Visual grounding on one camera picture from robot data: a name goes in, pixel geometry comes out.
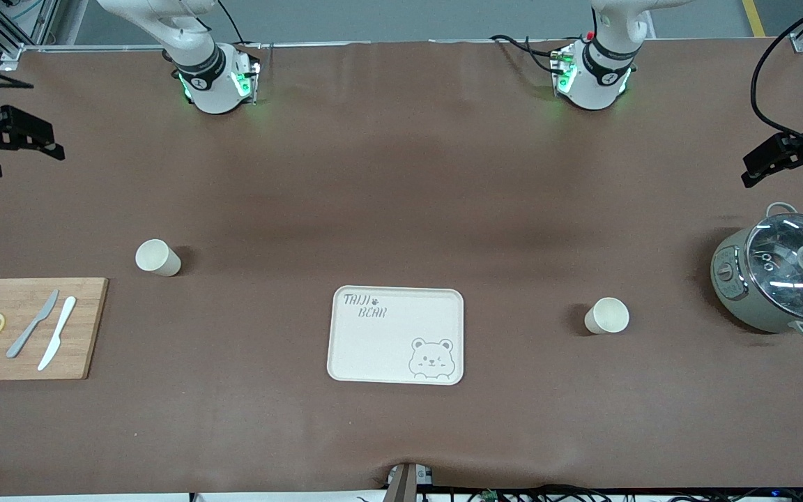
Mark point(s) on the metal table clamp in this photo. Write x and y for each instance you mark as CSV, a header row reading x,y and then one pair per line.
x,y
405,484

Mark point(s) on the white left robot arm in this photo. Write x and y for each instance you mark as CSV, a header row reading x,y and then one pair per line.
x,y
600,77

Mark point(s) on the cream bear print tray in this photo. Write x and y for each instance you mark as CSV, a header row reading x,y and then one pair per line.
x,y
387,359

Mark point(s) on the white paper-like cup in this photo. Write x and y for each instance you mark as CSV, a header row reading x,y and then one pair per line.
x,y
154,255
610,315

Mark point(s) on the grey plastic knife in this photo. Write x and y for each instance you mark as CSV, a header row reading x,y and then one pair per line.
x,y
44,310

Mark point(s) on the grey-green electric pot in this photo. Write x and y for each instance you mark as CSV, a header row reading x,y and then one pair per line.
x,y
736,300

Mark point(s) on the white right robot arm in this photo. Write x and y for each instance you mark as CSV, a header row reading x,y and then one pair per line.
x,y
206,77

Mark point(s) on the white plastic knife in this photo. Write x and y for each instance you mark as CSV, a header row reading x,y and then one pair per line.
x,y
60,328

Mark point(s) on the bamboo cutting board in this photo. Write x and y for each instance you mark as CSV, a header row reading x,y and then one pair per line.
x,y
91,314

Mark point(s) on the brown table cover sheet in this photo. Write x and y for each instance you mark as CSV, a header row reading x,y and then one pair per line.
x,y
401,174

